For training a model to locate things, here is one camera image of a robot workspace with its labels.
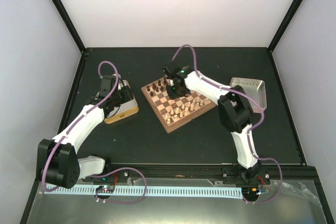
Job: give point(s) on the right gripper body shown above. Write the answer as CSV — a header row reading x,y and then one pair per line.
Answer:
x,y
177,92

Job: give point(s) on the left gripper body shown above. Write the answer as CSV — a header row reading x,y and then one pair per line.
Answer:
x,y
126,97

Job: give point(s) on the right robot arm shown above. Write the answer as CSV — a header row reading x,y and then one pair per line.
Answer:
x,y
235,111

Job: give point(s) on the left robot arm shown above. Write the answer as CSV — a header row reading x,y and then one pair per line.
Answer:
x,y
57,160

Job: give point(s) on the dark chess pieces group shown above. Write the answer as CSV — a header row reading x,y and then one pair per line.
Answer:
x,y
157,88

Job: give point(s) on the wooden chess board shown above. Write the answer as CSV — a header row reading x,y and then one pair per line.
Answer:
x,y
163,106

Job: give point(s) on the small circuit board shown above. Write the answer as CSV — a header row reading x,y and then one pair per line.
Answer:
x,y
105,189

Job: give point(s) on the gold metal tin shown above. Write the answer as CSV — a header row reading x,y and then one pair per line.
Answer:
x,y
127,108

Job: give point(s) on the light blue cable duct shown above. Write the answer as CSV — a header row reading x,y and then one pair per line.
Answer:
x,y
155,191

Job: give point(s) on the left frame post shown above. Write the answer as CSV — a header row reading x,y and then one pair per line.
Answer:
x,y
69,24

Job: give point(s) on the frame post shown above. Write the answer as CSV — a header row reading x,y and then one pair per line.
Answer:
x,y
294,6
69,24

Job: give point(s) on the black aluminium rail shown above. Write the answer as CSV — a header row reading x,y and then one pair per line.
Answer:
x,y
229,174

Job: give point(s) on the right frame post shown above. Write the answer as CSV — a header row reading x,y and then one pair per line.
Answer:
x,y
294,6

